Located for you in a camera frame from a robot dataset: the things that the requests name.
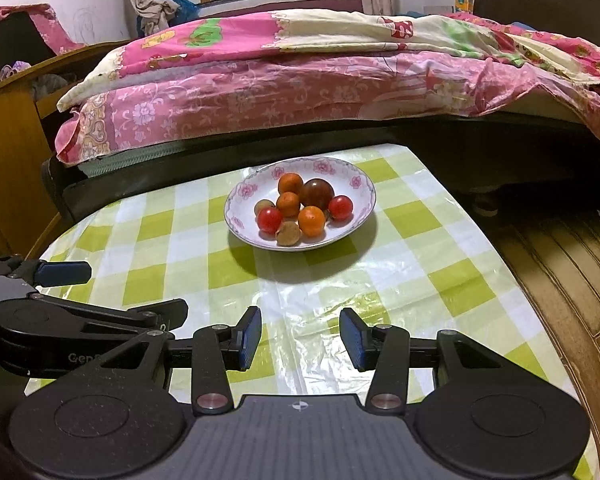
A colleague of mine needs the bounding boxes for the brown kiwi fruit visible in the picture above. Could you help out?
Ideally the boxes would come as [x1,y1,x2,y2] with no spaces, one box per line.
[275,221,302,247]

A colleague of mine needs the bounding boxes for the red cherry tomato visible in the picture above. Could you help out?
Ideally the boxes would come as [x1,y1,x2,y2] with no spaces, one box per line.
[257,207,284,235]

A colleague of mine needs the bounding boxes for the brown round fruit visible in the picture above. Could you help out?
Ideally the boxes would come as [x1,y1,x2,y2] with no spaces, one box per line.
[254,200,275,216]

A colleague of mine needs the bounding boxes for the small red tomato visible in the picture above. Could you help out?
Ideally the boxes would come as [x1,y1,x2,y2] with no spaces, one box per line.
[327,195,353,222]

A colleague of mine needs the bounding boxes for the small orange mandarin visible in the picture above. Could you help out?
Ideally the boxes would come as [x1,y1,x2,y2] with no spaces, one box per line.
[276,191,301,219]

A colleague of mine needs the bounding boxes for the dark red tomato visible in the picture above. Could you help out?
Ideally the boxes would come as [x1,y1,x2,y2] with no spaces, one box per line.
[299,178,335,210]

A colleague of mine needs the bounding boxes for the green checkered tablecloth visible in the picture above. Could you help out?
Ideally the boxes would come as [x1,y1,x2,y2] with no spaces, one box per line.
[44,145,595,479]

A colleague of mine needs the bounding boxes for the white floral plate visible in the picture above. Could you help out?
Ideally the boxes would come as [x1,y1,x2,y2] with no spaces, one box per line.
[224,156,376,252]

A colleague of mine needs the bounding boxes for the pink floral blanket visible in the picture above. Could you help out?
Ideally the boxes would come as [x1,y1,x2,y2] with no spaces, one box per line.
[55,9,600,166]

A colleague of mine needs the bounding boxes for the blue clothing pile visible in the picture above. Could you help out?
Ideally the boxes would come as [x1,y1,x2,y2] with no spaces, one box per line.
[136,0,199,37]

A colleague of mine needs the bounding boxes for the dark bed frame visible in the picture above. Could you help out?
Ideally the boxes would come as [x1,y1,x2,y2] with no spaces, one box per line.
[41,113,600,224]

